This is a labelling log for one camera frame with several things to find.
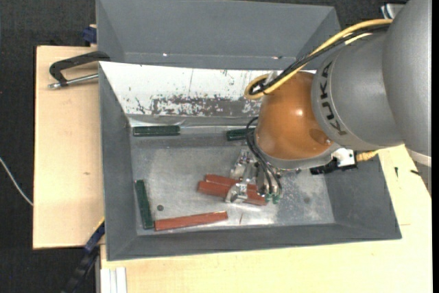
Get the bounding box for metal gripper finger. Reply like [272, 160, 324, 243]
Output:
[224, 183, 250, 204]
[229, 149, 255, 180]

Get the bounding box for red-brown flat block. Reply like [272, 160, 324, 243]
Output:
[204, 174, 259, 191]
[153, 210, 229, 232]
[196, 180, 269, 207]

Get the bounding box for dark green flat block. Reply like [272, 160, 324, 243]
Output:
[225, 128, 257, 142]
[134, 179, 155, 231]
[132, 125, 182, 137]

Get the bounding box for grey metal bin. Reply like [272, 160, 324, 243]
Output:
[95, 0, 403, 261]

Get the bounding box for pale wood flat board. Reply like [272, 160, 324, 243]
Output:
[32, 45, 106, 250]

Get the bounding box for black cylinder on white bracket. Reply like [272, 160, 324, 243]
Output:
[309, 148, 359, 176]

